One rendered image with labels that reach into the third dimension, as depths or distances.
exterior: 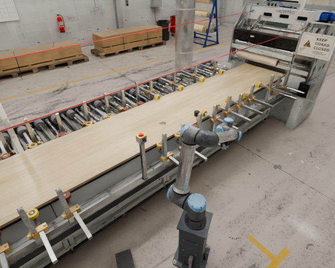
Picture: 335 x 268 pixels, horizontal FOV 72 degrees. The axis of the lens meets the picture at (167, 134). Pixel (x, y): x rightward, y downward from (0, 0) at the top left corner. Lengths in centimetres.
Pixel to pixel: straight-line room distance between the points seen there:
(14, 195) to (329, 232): 315
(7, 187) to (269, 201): 281
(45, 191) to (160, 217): 133
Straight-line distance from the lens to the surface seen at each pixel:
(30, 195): 221
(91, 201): 234
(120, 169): 235
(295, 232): 310
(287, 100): 469
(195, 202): 191
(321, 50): 415
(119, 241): 277
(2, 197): 232
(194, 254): 238
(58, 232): 214
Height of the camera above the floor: 237
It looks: 36 degrees down
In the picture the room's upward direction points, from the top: 1 degrees counter-clockwise
